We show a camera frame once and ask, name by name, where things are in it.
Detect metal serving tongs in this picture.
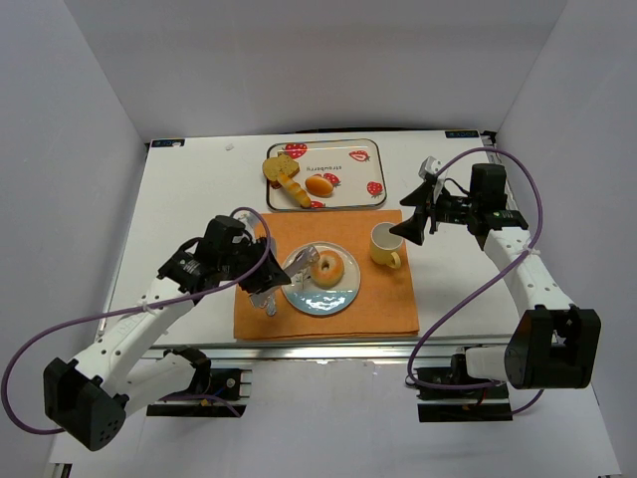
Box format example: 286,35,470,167
250,246,319,312

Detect sugared bagel donut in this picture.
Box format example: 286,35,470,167
310,250,344,289

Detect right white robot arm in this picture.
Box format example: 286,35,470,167
390,157,601,389

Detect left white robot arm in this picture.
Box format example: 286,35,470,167
44,207,290,451

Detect sliced loaf bread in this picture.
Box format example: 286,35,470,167
262,152,300,182

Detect yellow mug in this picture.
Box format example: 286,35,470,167
369,222,403,269

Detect silver table knife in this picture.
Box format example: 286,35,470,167
265,294,277,317

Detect right corner label sticker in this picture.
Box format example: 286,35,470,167
444,129,480,139

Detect corner label sticker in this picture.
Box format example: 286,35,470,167
150,138,185,148
444,129,480,139

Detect strawberry print tray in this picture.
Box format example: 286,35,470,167
267,138,387,210

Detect orange cloth placemat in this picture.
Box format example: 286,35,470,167
234,209,419,341

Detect ceramic plate with plant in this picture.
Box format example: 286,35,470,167
282,241,360,317

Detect long baguette roll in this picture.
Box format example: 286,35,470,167
277,172,312,208

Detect round orange bun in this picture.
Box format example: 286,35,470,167
305,175,333,197

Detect left corner label sticker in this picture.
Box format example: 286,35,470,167
150,138,185,148

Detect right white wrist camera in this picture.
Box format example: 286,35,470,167
418,156,443,180

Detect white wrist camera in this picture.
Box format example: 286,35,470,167
236,211,261,229
418,156,443,180

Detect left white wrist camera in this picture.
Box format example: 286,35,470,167
236,211,261,229

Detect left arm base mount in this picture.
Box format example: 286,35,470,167
146,368,252,418

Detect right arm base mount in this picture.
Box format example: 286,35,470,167
405,353,513,423

